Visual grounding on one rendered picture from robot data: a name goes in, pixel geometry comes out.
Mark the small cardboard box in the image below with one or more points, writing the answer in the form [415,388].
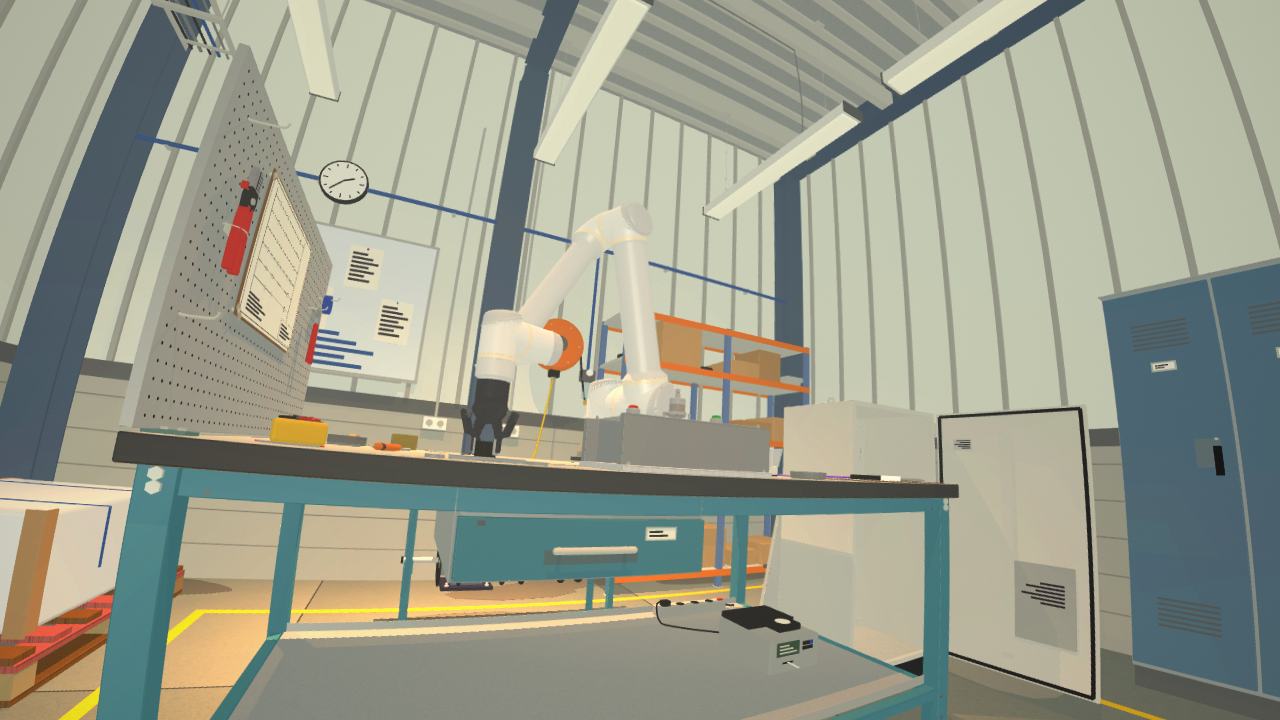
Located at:
[757,365]

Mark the grey ceiling grille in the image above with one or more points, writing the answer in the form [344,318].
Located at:
[195,25]

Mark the white notice board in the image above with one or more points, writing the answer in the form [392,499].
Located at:
[410,290]

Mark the teal drawer unit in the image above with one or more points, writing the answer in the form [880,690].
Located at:
[520,548]

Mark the blue locker cabinet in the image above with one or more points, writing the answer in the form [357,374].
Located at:
[1190,480]

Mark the yellow meter box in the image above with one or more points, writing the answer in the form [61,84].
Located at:
[299,431]

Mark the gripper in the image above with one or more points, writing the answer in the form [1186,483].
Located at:
[492,397]

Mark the white cabinet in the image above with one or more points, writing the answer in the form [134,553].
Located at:
[860,440]

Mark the small olive box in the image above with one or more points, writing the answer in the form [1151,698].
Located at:
[404,441]

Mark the white cabinet door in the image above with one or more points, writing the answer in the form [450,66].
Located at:
[1015,540]

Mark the black flat device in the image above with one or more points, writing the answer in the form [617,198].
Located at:
[760,618]

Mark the brown clipboard with paper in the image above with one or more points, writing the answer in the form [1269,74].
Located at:
[275,265]

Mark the small grey labelled box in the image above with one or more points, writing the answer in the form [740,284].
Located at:
[793,650]

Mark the red fire extinguisher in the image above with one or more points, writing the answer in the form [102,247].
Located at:
[237,235]

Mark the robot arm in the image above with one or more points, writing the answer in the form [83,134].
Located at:
[633,300]

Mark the large cardboard box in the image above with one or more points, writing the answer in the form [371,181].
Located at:
[680,343]

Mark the white crate on wooden pallet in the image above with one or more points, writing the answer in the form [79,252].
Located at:
[50,540]

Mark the orange and blue shelf unit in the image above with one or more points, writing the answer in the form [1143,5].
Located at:
[745,375]

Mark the long ceiling light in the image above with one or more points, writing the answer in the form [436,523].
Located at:
[590,80]
[785,160]
[960,45]
[313,45]

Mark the round wall clock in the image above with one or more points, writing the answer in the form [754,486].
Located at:
[343,182]

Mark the teal workbench with dark top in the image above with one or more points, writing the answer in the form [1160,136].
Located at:
[520,477]

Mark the grey pegboard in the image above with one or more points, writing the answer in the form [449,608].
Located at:
[200,360]

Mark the grey switch housing box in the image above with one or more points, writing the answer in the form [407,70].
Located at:
[675,445]

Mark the dark marker pen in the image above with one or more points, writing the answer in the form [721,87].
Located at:
[877,478]

